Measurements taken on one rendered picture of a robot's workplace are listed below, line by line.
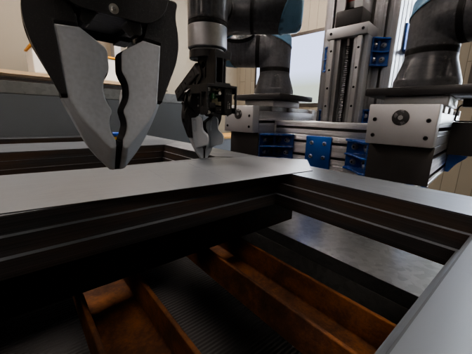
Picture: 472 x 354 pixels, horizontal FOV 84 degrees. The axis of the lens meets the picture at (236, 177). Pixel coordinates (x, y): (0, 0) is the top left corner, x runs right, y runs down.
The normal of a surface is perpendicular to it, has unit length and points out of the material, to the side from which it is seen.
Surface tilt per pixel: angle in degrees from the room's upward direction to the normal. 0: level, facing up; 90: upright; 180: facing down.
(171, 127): 90
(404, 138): 90
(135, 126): 90
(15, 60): 90
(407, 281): 0
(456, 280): 0
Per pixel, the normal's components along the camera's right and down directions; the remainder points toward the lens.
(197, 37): -0.37, 0.20
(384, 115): -0.70, 0.15
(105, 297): 0.03, -0.97
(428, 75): -0.46, -0.11
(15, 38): 0.72, 0.18
